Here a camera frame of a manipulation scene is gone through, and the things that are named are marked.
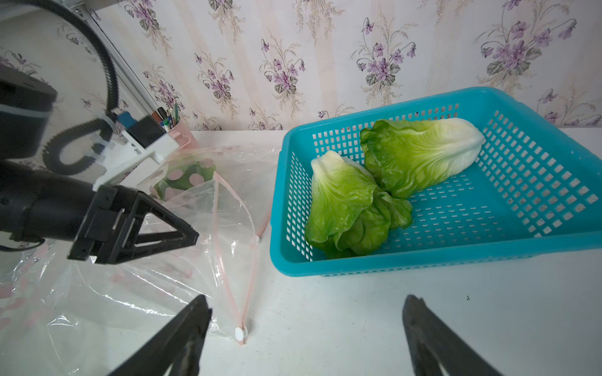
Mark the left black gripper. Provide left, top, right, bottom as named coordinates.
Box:
left=67, top=185, right=198, bottom=265

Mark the chinese cabbage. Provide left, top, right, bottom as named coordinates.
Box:
left=305, top=151, right=413, bottom=259
left=360, top=117, right=484, bottom=199
left=149, top=158, right=216, bottom=201

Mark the teal plastic basket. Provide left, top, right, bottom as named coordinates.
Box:
left=270, top=87, right=601, bottom=277

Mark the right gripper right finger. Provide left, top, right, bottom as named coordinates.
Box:
left=402, top=295, right=499, bottom=375

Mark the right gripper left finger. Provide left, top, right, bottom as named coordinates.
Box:
left=111, top=295, right=213, bottom=375

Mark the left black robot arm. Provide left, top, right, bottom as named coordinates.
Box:
left=1, top=1, right=198, bottom=265

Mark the zip-top bag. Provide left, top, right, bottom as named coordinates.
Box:
left=137, top=145, right=279, bottom=198
left=1, top=169, right=275, bottom=375

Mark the pink pen cup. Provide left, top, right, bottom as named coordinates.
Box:
left=169, top=119, right=200, bottom=150

